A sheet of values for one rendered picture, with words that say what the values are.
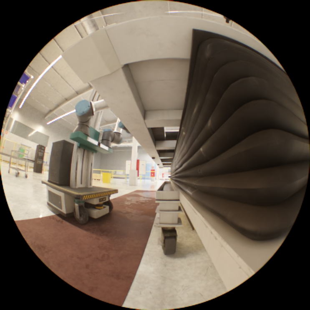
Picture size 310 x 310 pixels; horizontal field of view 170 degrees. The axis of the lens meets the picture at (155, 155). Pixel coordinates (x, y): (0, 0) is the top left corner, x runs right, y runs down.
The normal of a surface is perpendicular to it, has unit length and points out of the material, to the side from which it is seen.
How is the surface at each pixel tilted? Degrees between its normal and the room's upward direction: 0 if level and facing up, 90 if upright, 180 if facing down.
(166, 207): 90
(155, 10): 175
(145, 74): 180
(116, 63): 143
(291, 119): 131
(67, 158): 90
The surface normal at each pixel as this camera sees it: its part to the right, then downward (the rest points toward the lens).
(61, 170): 0.99, -0.02
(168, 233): 0.03, -0.96
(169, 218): -0.12, -0.22
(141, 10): -0.09, 0.97
